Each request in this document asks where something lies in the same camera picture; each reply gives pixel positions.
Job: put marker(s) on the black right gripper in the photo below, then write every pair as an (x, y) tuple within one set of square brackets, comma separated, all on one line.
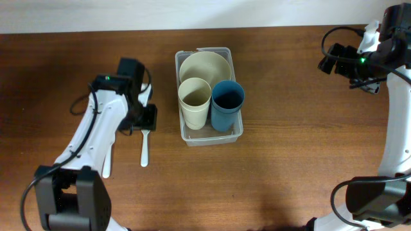
[(342, 68)]

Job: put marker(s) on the blue plastic cup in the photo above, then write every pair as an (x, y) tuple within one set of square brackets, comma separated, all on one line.
[(227, 98)]

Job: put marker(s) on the cream plastic bowl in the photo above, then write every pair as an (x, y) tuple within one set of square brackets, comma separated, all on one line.
[(206, 65)]

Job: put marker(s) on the white plastic fork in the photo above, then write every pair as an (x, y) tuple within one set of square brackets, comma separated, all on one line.
[(106, 169)]

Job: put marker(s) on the cream plastic cup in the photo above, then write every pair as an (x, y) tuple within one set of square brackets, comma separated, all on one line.
[(194, 100)]

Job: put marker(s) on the white plastic spoon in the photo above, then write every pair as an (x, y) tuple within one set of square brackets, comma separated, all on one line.
[(144, 149)]

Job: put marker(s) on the clear plastic container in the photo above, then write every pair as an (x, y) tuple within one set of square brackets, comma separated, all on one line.
[(208, 135)]

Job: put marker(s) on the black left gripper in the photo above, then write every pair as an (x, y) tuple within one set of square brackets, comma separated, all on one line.
[(149, 121)]

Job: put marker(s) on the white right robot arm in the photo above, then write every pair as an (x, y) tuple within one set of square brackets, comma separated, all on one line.
[(381, 201)]

